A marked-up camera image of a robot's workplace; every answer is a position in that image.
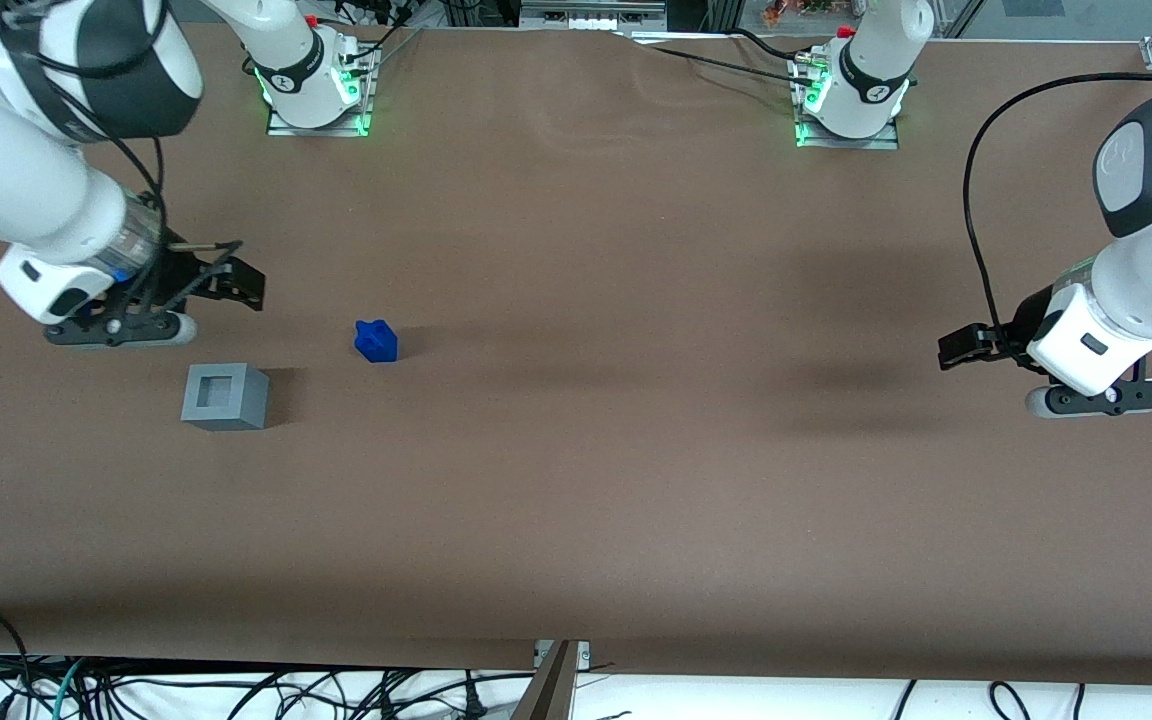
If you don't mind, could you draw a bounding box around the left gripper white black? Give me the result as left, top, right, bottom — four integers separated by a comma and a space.
938, 283, 1152, 397

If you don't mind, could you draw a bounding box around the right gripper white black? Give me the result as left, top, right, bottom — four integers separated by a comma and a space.
0, 245, 266, 323

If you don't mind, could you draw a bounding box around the blue plastic part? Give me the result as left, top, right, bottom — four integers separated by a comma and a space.
353, 319, 400, 364

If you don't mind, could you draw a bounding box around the gray square base block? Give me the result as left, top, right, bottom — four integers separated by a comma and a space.
180, 362, 270, 432

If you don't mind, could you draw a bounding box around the brown table cover sheet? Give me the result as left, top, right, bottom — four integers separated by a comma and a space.
0, 18, 1152, 689

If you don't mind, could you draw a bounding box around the gray diagonal beam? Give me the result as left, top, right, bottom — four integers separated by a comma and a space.
509, 640, 579, 720

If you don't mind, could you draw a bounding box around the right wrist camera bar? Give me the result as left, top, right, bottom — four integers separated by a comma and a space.
43, 311, 200, 350

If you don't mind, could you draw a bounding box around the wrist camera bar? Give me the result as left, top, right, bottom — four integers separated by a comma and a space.
1025, 378, 1152, 419
43, 311, 200, 350

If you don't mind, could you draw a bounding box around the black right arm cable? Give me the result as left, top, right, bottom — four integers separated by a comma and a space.
0, 0, 173, 311

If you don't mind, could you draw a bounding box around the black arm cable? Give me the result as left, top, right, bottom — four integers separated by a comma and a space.
0, 0, 173, 311
962, 72, 1152, 351

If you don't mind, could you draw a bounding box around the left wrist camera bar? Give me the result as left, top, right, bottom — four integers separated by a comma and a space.
1025, 378, 1152, 419

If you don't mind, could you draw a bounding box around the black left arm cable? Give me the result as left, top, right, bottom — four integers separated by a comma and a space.
962, 72, 1152, 351

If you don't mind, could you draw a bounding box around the black cable bundle at plate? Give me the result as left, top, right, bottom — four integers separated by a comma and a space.
321, 0, 429, 73

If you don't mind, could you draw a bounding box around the short black table cable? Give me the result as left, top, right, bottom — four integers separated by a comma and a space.
724, 27, 812, 63

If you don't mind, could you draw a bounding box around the long black table cable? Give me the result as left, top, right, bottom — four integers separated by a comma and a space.
631, 42, 815, 85

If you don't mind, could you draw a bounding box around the teal floor cable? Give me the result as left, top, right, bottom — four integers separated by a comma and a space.
40, 657, 90, 720

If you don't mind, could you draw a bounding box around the aluminium frame with white block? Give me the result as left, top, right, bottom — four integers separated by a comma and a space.
520, 0, 668, 32

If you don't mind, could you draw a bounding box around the small metal edge bracket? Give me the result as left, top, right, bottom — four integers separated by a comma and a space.
533, 639, 593, 670

